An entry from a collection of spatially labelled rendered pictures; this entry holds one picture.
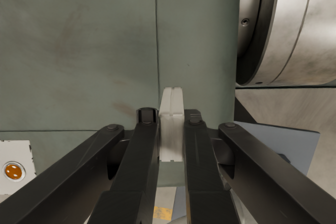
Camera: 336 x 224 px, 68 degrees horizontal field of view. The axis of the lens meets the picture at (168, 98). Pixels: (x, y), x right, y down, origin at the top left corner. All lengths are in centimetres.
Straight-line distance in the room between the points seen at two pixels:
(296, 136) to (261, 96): 76
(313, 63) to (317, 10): 8
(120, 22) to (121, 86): 7
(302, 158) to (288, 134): 11
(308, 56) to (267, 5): 8
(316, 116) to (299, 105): 14
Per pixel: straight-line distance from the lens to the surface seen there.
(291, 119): 179
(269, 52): 33
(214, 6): 28
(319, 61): 37
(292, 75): 39
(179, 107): 15
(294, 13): 32
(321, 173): 206
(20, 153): 36
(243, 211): 74
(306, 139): 96
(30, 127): 34
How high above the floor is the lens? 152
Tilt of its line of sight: 74 degrees down
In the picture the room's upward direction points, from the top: 173 degrees counter-clockwise
